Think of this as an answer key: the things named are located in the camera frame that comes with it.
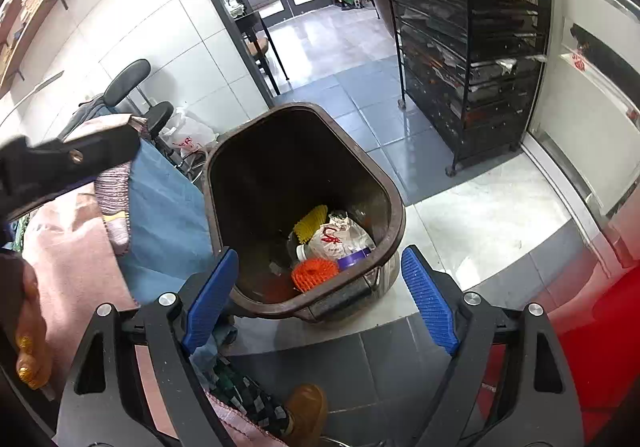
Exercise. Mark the blue bed sheet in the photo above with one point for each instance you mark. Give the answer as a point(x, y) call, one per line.
point(169, 234)

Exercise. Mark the white plastic bag in bin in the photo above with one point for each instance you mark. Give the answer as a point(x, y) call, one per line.
point(338, 237)

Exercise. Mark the dark brown trash bin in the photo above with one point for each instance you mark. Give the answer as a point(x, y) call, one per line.
point(267, 175)

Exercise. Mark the grey clothes on chair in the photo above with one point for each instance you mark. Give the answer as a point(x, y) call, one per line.
point(88, 110)

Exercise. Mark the black stool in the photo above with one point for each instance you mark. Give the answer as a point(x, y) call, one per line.
point(258, 42)

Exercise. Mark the brown shoe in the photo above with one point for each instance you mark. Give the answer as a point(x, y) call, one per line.
point(308, 409)

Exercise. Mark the black office chair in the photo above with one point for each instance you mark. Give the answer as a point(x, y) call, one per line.
point(127, 83)

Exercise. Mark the pink dotted bed blanket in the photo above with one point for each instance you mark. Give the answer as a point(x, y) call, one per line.
point(124, 377)

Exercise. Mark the yellow foam net in bin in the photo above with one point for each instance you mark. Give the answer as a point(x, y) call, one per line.
point(305, 228)

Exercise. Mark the black metal rack shelf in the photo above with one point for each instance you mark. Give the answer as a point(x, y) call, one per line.
point(473, 67)

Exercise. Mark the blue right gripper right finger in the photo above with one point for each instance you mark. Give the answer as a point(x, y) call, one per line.
point(435, 311)

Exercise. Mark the red cabinet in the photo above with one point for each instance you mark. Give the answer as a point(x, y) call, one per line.
point(596, 319)

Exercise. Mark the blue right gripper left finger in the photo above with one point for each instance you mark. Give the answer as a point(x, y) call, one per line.
point(203, 298)

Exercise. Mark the white plastic bag on floor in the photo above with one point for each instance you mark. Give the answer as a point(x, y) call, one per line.
point(187, 135)

